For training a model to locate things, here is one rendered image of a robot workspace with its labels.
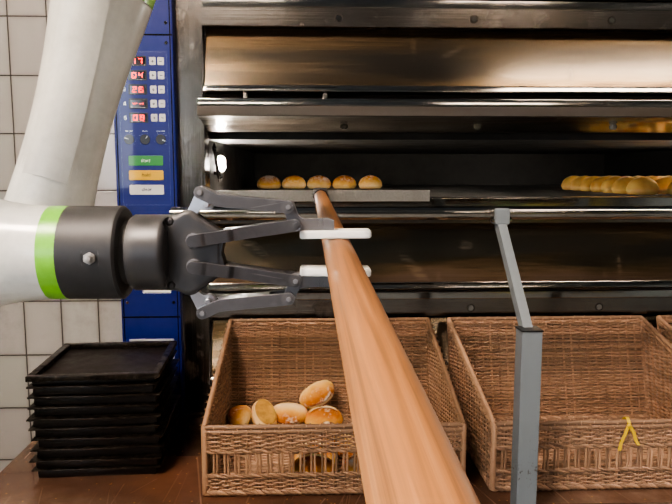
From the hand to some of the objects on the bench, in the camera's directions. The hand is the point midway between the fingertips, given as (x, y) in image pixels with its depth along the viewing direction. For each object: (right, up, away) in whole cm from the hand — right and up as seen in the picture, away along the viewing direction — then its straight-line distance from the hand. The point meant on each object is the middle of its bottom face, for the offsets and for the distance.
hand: (336, 252), depth 67 cm
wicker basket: (-1, -48, +96) cm, 107 cm away
